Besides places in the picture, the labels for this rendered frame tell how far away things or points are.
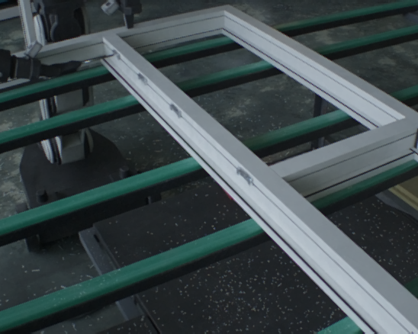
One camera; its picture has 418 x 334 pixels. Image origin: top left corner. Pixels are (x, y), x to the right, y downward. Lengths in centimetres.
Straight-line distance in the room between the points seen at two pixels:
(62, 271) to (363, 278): 156
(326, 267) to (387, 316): 15
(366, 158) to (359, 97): 25
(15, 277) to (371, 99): 152
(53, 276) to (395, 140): 146
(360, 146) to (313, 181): 13
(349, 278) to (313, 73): 76
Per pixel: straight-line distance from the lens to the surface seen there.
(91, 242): 152
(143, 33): 178
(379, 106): 137
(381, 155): 125
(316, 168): 112
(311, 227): 96
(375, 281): 89
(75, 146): 235
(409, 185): 162
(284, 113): 318
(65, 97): 210
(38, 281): 226
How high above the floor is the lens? 156
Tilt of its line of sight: 34 degrees down
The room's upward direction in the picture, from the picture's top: 1 degrees counter-clockwise
